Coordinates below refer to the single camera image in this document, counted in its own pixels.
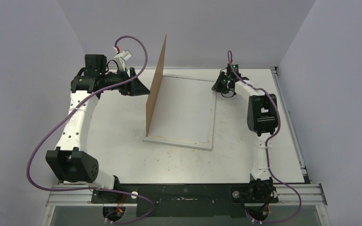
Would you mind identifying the aluminium rail front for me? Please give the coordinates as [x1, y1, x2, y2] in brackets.
[46, 184, 327, 207]

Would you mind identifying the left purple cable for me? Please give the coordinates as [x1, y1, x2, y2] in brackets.
[26, 35, 156, 225]

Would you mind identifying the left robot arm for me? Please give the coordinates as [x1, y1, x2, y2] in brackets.
[46, 50, 150, 203]

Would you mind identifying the brown cardboard backing board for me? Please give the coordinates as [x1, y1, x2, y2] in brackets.
[146, 35, 167, 136]

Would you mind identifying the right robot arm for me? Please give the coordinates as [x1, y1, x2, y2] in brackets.
[212, 64, 278, 204]

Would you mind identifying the purple cable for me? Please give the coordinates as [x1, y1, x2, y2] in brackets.
[26, 35, 156, 225]
[227, 50, 302, 225]

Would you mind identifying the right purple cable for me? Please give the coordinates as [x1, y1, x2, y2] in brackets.
[227, 50, 302, 225]

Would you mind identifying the white picture frame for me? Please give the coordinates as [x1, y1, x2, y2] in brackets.
[142, 73, 217, 152]

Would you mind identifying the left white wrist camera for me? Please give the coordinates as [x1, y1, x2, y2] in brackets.
[114, 50, 132, 71]

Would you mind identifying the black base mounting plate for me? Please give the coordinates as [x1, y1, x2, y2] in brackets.
[91, 182, 279, 220]

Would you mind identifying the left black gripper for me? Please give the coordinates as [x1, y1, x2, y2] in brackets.
[101, 67, 150, 96]

